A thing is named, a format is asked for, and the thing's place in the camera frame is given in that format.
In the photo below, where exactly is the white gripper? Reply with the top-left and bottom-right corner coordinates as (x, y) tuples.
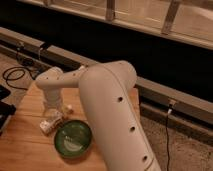
(43, 90), (66, 117)

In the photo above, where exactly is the white plastic bottle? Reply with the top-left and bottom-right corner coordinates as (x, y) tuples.
(39, 105), (73, 135)

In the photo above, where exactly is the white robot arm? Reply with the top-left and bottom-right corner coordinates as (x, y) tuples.
(36, 60), (162, 171)

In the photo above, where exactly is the green ceramic bowl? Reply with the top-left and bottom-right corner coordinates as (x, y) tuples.
(54, 120), (92, 159)

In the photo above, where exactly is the black object at left edge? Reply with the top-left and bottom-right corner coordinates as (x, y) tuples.
(0, 84), (16, 135)

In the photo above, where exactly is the black cable loop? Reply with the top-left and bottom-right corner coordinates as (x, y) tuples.
(2, 65), (37, 91)

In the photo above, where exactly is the black cable on right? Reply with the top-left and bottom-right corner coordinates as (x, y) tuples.
(165, 103), (176, 171)

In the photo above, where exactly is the grey baseboard rail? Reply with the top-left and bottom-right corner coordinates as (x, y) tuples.
(0, 27), (213, 146)

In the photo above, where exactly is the wooden window frame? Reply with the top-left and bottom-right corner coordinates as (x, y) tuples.
(18, 0), (213, 50)

